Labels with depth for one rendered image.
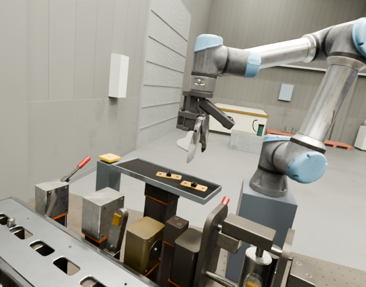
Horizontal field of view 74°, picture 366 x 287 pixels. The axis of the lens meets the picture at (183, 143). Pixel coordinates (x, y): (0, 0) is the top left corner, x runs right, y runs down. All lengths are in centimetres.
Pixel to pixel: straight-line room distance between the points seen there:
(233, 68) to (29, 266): 72
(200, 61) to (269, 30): 1026
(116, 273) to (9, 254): 28
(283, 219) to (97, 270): 67
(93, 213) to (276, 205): 64
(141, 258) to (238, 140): 589
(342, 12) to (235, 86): 445
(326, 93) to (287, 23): 1018
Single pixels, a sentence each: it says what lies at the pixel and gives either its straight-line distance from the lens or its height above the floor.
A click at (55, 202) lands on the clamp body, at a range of 100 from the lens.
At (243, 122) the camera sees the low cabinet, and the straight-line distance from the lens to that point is 820.
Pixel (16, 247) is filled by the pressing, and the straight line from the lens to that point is 82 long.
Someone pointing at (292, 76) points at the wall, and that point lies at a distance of 1081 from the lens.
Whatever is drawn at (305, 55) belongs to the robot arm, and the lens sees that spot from 100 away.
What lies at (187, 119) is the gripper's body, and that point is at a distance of 72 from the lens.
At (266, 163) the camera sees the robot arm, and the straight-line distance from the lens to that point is 100.
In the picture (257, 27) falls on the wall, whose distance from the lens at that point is 1095.
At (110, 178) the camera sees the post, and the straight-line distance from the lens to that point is 98.
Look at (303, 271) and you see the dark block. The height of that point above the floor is 112.
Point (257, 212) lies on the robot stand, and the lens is 102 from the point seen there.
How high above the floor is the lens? 147
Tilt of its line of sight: 14 degrees down
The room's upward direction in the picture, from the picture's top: 8 degrees clockwise
